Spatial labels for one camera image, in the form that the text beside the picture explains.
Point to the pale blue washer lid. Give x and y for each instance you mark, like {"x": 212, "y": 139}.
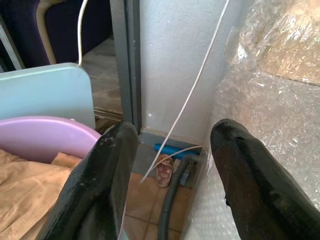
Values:
{"x": 47, "y": 92}

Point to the grey metal door frame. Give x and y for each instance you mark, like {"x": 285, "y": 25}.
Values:
{"x": 127, "y": 62}

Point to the purple plastic laundry basin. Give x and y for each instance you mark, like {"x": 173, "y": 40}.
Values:
{"x": 45, "y": 140}

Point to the dark purple chair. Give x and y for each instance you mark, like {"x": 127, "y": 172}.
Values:
{"x": 45, "y": 27}

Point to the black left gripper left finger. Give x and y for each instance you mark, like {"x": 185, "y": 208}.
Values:
{"x": 100, "y": 180}

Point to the bubble wrap covered bundle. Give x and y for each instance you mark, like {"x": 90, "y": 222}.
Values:
{"x": 270, "y": 82}

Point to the patterned pink slipper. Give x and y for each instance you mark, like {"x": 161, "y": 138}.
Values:
{"x": 164, "y": 170}

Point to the tan brown cloth garment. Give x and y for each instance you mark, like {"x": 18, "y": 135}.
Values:
{"x": 30, "y": 190}

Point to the blue plastic pipe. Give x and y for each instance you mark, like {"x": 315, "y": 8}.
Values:
{"x": 175, "y": 151}

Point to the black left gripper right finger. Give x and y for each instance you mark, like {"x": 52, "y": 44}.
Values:
{"x": 252, "y": 182}

